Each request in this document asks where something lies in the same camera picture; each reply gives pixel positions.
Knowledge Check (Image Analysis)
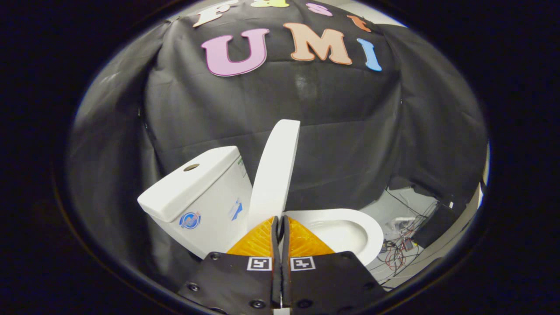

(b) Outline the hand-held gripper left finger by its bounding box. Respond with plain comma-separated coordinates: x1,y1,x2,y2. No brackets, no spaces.
177,215,281,315

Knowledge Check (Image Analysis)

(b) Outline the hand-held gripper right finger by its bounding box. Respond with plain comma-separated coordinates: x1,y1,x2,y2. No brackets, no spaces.
280,215,388,315

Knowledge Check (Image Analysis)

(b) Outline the black backdrop cloth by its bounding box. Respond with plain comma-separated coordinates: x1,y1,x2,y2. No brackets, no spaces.
68,0,489,290

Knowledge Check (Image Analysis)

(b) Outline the clear plastic bag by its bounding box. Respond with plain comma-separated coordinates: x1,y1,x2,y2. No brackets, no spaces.
392,216,416,231

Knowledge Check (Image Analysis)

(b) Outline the white toilet lid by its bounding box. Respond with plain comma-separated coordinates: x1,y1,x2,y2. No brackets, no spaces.
247,119,301,232

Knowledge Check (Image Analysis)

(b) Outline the white toilet tank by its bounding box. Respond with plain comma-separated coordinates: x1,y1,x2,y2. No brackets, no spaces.
137,146,253,259

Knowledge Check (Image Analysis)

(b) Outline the tangle of thin cables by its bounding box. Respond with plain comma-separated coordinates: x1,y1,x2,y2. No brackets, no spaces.
367,188,439,281

